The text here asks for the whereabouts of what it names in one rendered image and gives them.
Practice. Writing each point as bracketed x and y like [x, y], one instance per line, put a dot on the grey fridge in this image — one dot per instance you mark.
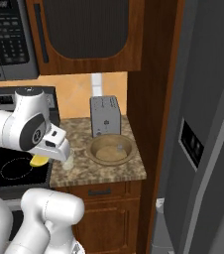
[206, 99]

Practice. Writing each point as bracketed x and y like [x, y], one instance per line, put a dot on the black microwave oven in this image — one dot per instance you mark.
[8, 36]

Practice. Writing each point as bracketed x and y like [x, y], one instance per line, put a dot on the brown wooden fridge side panel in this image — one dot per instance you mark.
[150, 99]

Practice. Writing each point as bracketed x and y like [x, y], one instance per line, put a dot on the black stove with hob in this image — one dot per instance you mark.
[15, 172]

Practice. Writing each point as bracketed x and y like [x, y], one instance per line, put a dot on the silver toaster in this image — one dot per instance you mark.
[105, 115]

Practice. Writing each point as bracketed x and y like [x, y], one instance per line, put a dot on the yellow food piece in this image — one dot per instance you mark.
[38, 161]

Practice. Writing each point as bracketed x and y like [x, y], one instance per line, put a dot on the brown wooden drawer front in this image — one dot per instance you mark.
[117, 190]

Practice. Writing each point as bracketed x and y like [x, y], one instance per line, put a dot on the brown base cupboard door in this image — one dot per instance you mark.
[107, 228]

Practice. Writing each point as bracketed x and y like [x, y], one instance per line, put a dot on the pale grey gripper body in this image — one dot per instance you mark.
[56, 151]

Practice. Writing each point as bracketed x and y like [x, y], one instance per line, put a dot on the white wall socket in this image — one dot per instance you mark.
[96, 84]

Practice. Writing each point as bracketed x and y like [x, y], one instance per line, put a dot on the clear ice cube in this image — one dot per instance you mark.
[120, 148]

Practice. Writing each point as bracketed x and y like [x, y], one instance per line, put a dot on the brown wall cupboard door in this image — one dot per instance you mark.
[84, 33]

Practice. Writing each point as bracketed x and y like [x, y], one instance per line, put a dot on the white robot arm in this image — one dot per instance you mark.
[16, 127]

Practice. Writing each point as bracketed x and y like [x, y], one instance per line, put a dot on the brown wooden bowl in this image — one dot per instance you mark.
[99, 158]

